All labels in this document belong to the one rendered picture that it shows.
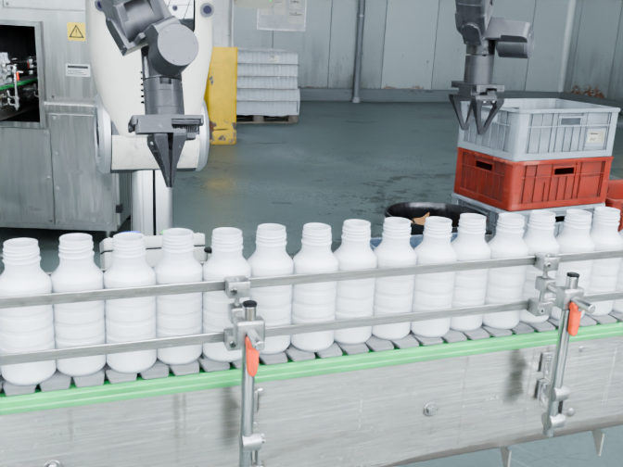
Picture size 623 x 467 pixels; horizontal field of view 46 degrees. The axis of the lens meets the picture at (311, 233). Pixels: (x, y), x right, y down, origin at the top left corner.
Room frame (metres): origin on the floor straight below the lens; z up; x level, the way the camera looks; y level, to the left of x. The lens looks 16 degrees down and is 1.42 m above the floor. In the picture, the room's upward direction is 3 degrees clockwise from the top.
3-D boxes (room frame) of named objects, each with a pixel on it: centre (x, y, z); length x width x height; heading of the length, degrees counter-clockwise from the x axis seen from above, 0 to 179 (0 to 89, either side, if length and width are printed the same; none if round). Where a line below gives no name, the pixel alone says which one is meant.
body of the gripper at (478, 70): (1.50, -0.32, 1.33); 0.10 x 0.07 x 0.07; 21
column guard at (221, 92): (8.60, 1.15, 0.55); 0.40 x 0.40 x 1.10; 21
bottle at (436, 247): (0.97, -0.17, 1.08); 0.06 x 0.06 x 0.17
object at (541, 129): (3.38, -1.01, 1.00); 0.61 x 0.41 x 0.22; 118
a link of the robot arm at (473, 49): (1.50, -0.32, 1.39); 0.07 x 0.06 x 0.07; 61
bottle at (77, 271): (0.80, 0.27, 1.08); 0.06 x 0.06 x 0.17
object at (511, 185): (3.39, -1.02, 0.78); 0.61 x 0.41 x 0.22; 118
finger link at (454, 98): (1.52, -0.31, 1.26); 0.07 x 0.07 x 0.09; 21
